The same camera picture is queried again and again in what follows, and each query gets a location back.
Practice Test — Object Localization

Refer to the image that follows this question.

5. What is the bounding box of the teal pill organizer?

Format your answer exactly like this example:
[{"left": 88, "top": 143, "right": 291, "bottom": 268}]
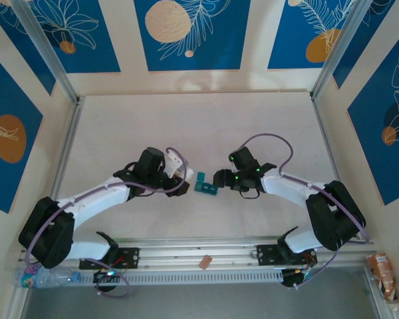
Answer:
[{"left": 194, "top": 171, "right": 219, "bottom": 196}]

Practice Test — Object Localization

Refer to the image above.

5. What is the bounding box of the black right electronics board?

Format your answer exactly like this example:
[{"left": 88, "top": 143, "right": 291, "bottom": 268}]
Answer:
[{"left": 281, "top": 268, "right": 309, "bottom": 289}]

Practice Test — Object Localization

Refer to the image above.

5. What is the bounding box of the black electronics board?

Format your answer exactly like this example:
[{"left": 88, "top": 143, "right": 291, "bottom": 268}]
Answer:
[
  {"left": 92, "top": 269, "right": 120, "bottom": 293},
  {"left": 281, "top": 268, "right": 309, "bottom": 289}
]

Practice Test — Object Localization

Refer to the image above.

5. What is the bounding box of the black left electronics board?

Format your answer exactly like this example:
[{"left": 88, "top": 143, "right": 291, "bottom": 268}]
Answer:
[{"left": 92, "top": 269, "right": 120, "bottom": 293}]

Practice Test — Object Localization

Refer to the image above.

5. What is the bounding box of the clear plastic water bottle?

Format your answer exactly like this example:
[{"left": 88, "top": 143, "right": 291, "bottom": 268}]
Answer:
[{"left": 13, "top": 262, "right": 80, "bottom": 289}]

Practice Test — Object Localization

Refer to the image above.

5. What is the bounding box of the orange snack packet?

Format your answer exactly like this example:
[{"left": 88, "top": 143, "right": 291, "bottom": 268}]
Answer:
[{"left": 366, "top": 253, "right": 398, "bottom": 302}]

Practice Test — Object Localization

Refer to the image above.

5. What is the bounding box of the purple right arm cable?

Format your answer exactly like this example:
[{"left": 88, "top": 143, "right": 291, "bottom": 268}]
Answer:
[{"left": 242, "top": 133, "right": 373, "bottom": 290}]

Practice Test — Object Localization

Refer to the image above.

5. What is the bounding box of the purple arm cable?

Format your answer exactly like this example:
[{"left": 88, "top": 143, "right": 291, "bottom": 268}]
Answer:
[
  {"left": 242, "top": 133, "right": 373, "bottom": 290},
  {"left": 25, "top": 148, "right": 190, "bottom": 298}
]

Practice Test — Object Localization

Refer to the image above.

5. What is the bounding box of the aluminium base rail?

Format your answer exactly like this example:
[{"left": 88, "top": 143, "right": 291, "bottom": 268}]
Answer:
[{"left": 19, "top": 235, "right": 376, "bottom": 268}]

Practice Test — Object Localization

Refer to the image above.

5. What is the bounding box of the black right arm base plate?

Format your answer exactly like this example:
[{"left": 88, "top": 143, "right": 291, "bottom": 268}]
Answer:
[{"left": 256, "top": 244, "right": 317, "bottom": 266}]

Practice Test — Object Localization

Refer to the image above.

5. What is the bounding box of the aluminium side rail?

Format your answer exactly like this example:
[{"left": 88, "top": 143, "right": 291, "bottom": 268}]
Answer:
[
  {"left": 311, "top": 94, "right": 362, "bottom": 240},
  {"left": 36, "top": 96, "right": 86, "bottom": 247}
]

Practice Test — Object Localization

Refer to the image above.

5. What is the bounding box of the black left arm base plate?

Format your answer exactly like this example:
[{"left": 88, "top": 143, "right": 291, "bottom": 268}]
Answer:
[{"left": 78, "top": 247, "right": 140, "bottom": 270}]

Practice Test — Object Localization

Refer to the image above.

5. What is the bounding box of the grey slotted cable duct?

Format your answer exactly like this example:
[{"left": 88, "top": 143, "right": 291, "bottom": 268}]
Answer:
[{"left": 76, "top": 268, "right": 284, "bottom": 287}]

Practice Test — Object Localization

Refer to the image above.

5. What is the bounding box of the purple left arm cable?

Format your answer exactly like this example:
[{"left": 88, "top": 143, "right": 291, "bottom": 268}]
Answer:
[{"left": 25, "top": 148, "right": 190, "bottom": 298}]

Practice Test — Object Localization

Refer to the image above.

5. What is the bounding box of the aluminium frame post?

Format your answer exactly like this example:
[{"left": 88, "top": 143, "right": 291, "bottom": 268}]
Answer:
[
  {"left": 311, "top": 0, "right": 385, "bottom": 100},
  {"left": 9, "top": 0, "right": 80, "bottom": 104}
]

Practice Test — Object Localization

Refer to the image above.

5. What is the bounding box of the aluminium floor rail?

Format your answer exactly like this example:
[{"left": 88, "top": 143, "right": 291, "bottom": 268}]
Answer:
[
  {"left": 5, "top": 287, "right": 31, "bottom": 319},
  {"left": 363, "top": 265, "right": 399, "bottom": 319}
]

